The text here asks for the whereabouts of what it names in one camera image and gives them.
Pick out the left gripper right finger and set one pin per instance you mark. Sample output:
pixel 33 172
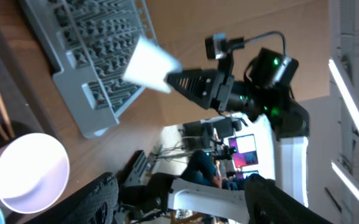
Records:
pixel 269 204

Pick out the grey dishwasher rack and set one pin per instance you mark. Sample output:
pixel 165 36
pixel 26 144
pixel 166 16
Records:
pixel 88 44

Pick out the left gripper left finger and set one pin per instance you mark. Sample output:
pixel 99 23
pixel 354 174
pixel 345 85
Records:
pixel 93 203

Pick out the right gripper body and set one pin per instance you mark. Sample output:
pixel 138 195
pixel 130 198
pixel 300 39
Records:
pixel 225 66

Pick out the ceiling light strips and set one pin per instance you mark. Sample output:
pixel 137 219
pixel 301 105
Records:
pixel 350 125

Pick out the pink white bowl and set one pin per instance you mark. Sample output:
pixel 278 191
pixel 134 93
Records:
pixel 34 172

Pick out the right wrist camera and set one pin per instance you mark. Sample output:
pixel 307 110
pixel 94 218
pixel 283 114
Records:
pixel 218 46

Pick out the person in background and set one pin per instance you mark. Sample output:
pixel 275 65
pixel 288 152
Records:
pixel 201 170

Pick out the background monitor screens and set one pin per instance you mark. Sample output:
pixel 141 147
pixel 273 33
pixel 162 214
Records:
pixel 244 155

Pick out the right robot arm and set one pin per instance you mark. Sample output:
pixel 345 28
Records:
pixel 265 89

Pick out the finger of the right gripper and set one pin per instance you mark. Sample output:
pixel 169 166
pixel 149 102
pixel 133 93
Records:
pixel 198 86

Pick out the white paper cup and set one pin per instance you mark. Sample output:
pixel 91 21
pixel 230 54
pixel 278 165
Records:
pixel 149 66

